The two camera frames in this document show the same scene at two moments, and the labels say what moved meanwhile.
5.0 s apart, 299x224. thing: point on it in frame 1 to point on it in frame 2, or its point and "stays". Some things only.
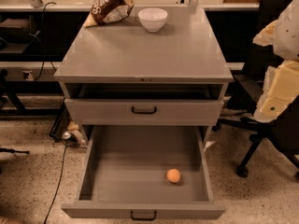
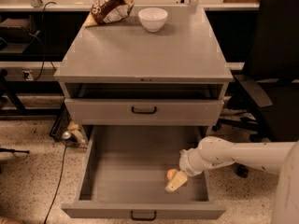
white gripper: x=288 y=32 to x=188 y=162
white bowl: x=152 y=19 stays
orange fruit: x=173 y=175 stays
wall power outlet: x=27 y=75 stays
